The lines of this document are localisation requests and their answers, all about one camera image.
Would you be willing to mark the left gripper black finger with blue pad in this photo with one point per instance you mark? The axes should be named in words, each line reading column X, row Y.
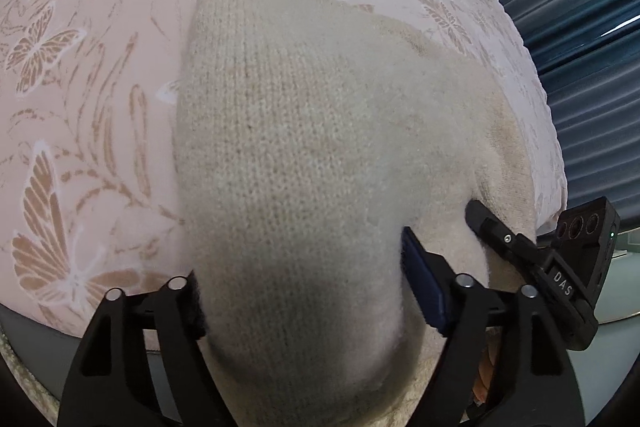
column 533, row 383
column 110, row 380

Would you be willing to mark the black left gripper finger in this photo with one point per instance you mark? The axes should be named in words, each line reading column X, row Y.
column 492, row 226

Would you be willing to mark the beige knit sweater black hearts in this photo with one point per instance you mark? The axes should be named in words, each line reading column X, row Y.
column 309, row 135

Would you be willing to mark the person's hand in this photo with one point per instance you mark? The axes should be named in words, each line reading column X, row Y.
column 483, row 377

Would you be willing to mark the blue curtain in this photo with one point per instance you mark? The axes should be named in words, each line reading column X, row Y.
column 586, row 53

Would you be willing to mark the pink butterfly bedspread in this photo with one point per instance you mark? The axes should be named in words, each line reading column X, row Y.
column 88, row 98

